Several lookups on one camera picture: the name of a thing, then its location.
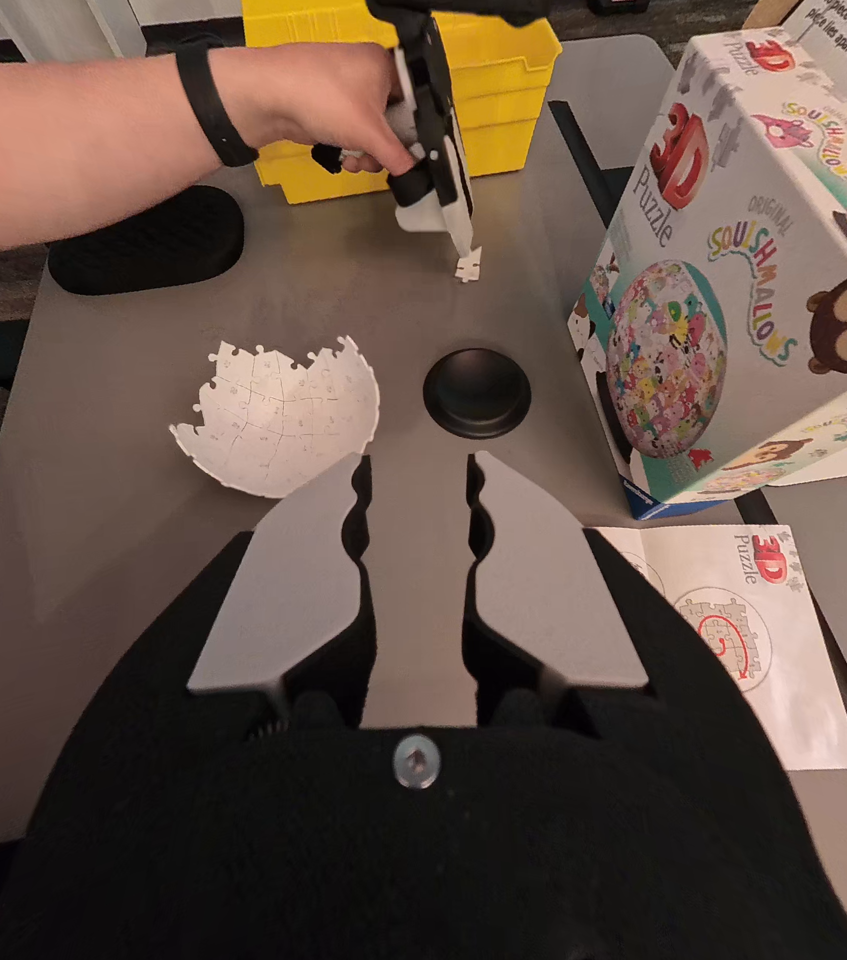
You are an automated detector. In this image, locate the black wristband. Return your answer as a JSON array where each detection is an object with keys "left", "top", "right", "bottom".
[{"left": 175, "top": 41, "right": 261, "bottom": 168}]

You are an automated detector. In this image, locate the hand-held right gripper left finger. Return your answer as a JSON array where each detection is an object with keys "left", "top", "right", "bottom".
[{"left": 187, "top": 455, "right": 375, "bottom": 694}]

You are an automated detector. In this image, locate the assembled white puzzle section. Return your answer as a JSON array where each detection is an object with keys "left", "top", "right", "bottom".
[{"left": 169, "top": 335, "right": 383, "bottom": 499}]

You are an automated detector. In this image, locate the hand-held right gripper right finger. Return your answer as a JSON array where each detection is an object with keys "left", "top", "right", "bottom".
[{"left": 464, "top": 450, "right": 650, "bottom": 691}]

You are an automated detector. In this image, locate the person's left hand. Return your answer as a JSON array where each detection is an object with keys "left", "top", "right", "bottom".
[{"left": 221, "top": 41, "right": 422, "bottom": 177}]

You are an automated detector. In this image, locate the white instruction leaflet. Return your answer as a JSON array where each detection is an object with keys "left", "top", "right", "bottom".
[{"left": 592, "top": 522, "right": 847, "bottom": 774}]

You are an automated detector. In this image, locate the colourful puzzle box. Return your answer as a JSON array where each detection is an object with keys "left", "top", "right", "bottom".
[{"left": 568, "top": 27, "right": 847, "bottom": 520}]

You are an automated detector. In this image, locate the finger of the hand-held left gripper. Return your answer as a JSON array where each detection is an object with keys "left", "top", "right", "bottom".
[{"left": 448, "top": 90, "right": 482, "bottom": 259}]

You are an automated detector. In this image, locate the black round ball stand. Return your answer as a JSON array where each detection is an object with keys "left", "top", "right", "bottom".
[{"left": 422, "top": 348, "right": 534, "bottom": 441}]

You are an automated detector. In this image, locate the black chair armrest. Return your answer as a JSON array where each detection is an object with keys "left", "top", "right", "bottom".
[{"left": 47, "top": 185, "right": 246, "bottom": 297}]

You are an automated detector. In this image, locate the person's left forearm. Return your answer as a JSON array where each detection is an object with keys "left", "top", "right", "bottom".
[{"left": 0, "top": 50, "right": 222, "bottom": 259}]

